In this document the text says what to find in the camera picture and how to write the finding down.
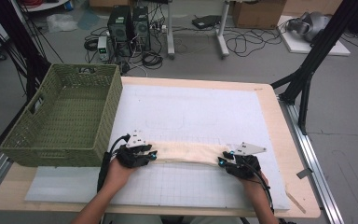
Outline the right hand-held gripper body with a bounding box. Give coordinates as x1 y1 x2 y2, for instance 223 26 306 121
226 142 267 180

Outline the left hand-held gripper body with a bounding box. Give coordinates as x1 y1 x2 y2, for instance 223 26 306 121
116 130 150 170

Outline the cream printed cloth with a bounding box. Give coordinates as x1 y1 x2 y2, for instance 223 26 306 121
150 140 231 166

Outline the green woven basket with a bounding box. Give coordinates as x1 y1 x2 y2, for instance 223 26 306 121
0 63 124 168

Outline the person's left hand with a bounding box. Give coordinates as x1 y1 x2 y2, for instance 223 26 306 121
103 157 138 191

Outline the person's right hand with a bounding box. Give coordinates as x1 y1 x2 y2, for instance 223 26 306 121
240 172 270 201

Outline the white grid mat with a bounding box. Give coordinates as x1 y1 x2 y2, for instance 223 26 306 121
24 83 292 211

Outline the grey tape piece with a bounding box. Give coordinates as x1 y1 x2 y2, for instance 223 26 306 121
296 167 313 180

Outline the thin wooden stick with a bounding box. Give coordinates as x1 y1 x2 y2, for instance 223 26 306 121
285 190 308 215

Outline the white power supply unit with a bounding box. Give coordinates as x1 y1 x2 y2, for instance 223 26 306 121
97 35 111 62

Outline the white desk leg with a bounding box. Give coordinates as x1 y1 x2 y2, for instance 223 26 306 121
166 0 176 60
215 0 231 59

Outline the black computer tower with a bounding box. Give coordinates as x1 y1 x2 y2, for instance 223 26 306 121
131 6 152 52
106 5 133 58

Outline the white floor board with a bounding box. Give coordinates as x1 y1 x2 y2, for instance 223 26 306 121
278 15 351 57

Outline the black metal tripod stand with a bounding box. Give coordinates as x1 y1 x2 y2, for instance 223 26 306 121
269 0 358 136

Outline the black flat device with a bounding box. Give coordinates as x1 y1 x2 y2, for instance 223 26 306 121
191 14 222 30

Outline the brown cardboard box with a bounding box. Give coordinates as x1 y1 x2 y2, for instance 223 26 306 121
232 0 287 30

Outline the clear plastic bag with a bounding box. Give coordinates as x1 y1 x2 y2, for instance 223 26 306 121
46 13 79 34

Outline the grey headset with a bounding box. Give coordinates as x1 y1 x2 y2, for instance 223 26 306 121
286 11 332 43

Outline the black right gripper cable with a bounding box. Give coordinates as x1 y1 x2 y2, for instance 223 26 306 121
244 158 276 215

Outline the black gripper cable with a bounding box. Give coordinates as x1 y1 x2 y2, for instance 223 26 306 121
244 158 276 215
96 133 131 194

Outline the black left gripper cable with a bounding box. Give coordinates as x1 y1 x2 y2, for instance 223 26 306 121
96 133 131 194

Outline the coiled black cable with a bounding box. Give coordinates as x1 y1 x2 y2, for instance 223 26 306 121
141 50 164 70

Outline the black floor cable tangle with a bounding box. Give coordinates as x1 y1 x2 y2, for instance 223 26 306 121
223 27 282 58

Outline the black metal stand with cables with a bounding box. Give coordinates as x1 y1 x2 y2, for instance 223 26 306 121
0 0 52 102

